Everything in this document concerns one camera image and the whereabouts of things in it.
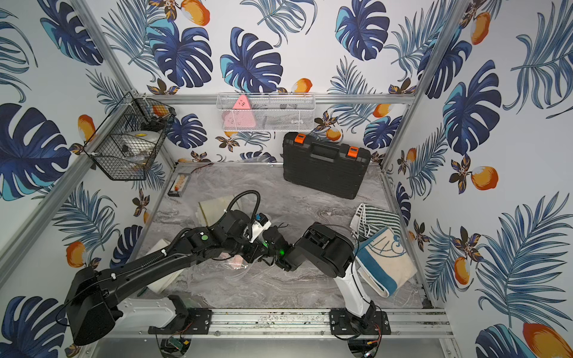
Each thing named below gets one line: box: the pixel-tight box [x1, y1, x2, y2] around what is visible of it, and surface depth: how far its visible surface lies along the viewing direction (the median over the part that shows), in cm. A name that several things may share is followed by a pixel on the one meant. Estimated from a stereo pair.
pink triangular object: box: [221, 93, 257, 130], surface depth 92 cm
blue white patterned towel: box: [353, 226, 418, 299], surface depth 85 cm
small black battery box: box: [167, 173, 191, 197], surface depth 113 cm
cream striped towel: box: [195, 195, 235, 227], surface depth 100 cm
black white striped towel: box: [349, 202, 402, 240], surface depth 99 cm
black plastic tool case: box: [280, 132, 372, 200], surface depth 94 cm
